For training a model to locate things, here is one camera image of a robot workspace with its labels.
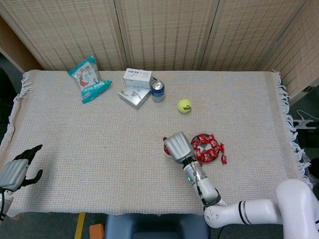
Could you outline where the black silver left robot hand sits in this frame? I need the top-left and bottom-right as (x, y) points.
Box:
(0, 144), (43, 192)

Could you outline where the silver orange-tipped right robot hand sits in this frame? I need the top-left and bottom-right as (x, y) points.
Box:
(162, 131), (195, 164)

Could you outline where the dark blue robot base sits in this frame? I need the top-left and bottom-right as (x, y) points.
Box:
(104, 213), (210, 239)

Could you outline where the bowl of red candies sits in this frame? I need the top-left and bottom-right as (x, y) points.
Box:
(190, 133), (222, 164)

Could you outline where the white paper cup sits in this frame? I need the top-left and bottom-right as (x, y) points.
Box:
(162, 139), (175, 157)

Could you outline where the yellow tennis ball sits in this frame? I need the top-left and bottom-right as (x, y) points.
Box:
(177, 98), (193, 114)

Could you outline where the blue drink can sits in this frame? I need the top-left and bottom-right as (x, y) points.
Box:
(151, 80), (165, 103)

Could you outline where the grey flat box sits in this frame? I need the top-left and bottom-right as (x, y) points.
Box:
(118, 84), (152, 110)

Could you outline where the beige woven fringed tablecloth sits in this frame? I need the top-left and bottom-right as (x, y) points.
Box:
(0, 69), (315, 217)

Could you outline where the white cardboard box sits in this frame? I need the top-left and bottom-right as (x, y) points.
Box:
(122, 68), (153, 89)

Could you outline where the yellow floor tape strip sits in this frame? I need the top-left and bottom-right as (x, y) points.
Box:
(74, 213), (86, 239)

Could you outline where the orange block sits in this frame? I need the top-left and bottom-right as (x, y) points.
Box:
(89, 223), (105, 239)

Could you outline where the teal snack bag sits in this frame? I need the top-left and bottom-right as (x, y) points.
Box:
(66, 55), (113, 105)

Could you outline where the woven bamboo screen panel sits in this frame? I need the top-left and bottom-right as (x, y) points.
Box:
(0, 0), (125, 73)
(114, 0), (221, 72)
(260, 0), (319, 100)
(200, 0), (311, 72)

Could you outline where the brown wooden panel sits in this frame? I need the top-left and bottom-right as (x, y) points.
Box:
(0, 14), (44, 74)

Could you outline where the white metal bracket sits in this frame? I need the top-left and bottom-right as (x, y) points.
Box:
(293, 119), (317, 129)

